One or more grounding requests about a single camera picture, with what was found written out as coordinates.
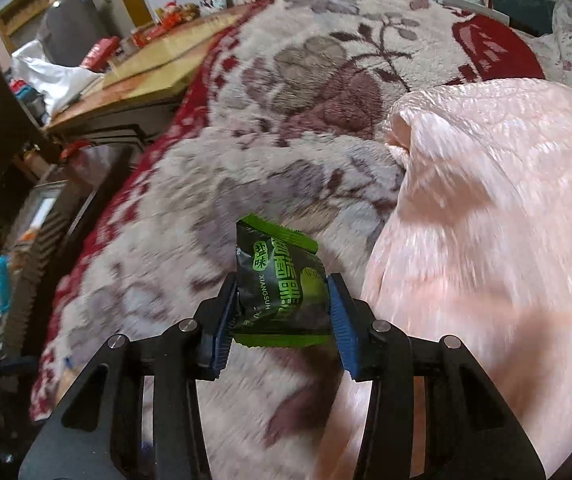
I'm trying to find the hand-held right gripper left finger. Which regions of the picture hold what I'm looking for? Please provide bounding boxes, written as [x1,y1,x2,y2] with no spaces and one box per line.
[18,272,239,480]

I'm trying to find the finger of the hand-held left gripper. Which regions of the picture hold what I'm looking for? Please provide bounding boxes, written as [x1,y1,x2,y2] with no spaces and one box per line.
[0,352,39,378]

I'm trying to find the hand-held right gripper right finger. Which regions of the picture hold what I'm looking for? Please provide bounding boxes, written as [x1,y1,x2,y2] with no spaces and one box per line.
[327,272,547,480]

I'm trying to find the small dark green snack packet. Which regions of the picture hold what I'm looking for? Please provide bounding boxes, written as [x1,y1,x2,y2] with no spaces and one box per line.
[229,213,332,351]

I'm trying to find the light blue snack packet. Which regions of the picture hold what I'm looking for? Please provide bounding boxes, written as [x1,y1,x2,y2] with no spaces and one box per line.
[0,255,12,321]

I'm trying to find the striped cardboard box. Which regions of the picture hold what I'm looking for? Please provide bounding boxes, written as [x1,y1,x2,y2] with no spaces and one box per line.
[11,190,74,311]

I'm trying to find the pink satin quilt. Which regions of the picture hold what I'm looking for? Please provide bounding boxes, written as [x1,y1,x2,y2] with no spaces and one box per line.
[336,77,572,480]

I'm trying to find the red knot ornament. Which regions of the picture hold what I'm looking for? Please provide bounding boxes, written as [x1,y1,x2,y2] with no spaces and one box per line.
[61,141,89,161]

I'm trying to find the floral fleece blanket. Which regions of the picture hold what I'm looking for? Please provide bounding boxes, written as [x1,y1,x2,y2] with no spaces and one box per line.
[28,0,547,480]

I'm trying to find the wooden cabinet with yellow top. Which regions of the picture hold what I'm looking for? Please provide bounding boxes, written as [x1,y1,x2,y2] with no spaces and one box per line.
[46,7,247,136]

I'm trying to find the white plastic bag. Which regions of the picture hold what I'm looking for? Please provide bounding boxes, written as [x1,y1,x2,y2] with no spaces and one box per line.
[11,40,104,111]

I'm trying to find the red gift box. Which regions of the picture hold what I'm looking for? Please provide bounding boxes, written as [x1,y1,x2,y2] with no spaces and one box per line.
[80,37,122,68]

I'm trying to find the small red box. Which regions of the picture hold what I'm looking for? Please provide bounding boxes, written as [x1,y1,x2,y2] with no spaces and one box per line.
[131,27,167,46]

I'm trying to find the plush toys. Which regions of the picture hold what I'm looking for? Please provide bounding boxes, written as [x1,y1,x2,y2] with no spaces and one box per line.
[158,2,199,28]

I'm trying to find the grey appliance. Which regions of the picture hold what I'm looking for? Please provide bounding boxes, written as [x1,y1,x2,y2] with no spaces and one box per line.
[38,0,97,61]

